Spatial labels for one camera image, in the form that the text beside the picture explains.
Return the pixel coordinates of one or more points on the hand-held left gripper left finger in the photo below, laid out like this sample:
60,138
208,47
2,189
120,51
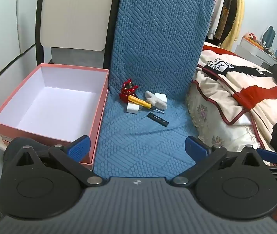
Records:
80,147

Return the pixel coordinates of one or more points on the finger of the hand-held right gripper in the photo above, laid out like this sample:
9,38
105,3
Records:
267,155

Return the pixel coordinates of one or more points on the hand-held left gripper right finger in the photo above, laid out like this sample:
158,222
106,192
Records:
196,147

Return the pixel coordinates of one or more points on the pink cardboard box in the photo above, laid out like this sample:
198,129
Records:
55,107

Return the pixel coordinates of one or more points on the black rectangular stick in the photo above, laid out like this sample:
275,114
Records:
158,119

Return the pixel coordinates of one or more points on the white fluffy toy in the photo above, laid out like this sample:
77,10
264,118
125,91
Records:
156,102

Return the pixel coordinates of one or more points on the white charger plug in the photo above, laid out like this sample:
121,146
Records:
132,108
162,96

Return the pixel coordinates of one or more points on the red figurine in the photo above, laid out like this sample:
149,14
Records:
128,90

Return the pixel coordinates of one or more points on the floral bed sheet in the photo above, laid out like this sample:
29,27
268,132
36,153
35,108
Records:
201,112

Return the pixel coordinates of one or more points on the cream red black blanket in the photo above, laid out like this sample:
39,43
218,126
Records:
250,82

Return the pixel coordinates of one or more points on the white dresser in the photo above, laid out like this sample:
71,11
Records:
253,50

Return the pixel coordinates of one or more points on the blue quilted chair cushion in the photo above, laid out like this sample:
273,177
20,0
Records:
153,41

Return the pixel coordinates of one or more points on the grey-blue chair back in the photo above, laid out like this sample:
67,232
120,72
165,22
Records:
269,36

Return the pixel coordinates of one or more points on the red ornament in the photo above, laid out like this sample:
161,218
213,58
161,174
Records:
251,36

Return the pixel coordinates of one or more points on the beige folding chair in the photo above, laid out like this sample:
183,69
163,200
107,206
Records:
75,17

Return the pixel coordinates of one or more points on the yellow hanging coat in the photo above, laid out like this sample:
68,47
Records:
237,17

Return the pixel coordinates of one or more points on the white hanging garment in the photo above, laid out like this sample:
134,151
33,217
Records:
217,12

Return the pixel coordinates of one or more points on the brown patterned hanging garment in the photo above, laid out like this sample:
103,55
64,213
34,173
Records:
227,12

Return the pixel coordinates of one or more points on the white wardrobe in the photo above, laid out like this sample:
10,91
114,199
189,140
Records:
4,29

